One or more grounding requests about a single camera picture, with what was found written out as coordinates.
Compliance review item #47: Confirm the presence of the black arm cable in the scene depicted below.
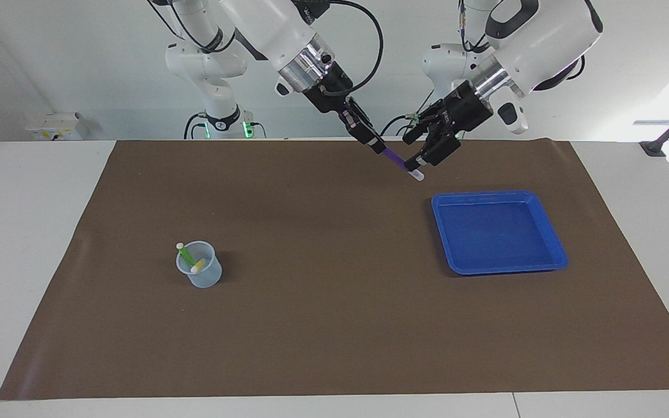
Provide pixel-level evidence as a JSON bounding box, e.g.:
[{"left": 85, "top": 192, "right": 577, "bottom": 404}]
[
  {"left": 291, "top": 0, "right": 384, "bottom": 96},
  {"left": 456, "top": 0, "right": 489, "bottom": 53}
]

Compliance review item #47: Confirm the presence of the white power socket box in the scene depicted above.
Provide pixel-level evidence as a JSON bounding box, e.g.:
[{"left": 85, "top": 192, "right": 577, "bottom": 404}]
[{"left": 25, "top": 112, "right": 88, "bottom": 141}]

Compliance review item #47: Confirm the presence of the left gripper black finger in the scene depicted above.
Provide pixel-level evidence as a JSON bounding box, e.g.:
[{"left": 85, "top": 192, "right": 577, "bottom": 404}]
[
  {"left": 404, "top": 125, "right": 463, "bottom": 172},
  {"left": 402, "top": 100, "right": 448, "bottom": 146}
]

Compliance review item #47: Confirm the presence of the purple marker pen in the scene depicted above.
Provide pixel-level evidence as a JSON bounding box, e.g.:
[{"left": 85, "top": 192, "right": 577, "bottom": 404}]
[{"left": 382, "top": 147, "right": 426, "bottom": 182}]

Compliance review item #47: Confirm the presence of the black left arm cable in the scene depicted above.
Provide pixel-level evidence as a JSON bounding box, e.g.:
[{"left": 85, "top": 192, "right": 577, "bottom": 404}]
[{"left": 456, "top": 0, "right": 489, "bottom": 53}]

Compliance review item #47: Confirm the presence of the clear plastic cup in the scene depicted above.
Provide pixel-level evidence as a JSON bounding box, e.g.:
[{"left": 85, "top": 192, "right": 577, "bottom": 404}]
[{"left": 175, "top": 240, "right": 223, "bottom": 289}]

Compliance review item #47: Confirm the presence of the brown table mat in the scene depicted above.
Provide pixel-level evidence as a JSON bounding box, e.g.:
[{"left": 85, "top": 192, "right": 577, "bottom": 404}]
[{"left": 0, "top": 138, "right": 669, "bottom": 401}]

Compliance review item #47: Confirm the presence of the blue plastic tray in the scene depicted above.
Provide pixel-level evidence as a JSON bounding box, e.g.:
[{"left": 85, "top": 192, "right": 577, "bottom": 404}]
[{"left": 431, "top": 190, "right": 570, "bottom": 276}]

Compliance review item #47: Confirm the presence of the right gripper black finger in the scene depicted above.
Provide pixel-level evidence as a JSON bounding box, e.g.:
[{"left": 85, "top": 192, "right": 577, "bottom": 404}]
[
  {"left": 343, "top": 98, "right": 379, "bottom": 140},
  {"left": 339, "top": 110, "right": 387, "bottom": 155}
]

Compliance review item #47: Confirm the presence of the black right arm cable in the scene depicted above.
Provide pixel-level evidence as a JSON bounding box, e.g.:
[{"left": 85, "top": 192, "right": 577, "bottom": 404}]
[{"left": 291, "top": 0, "right": 384, "bottom": 96}]

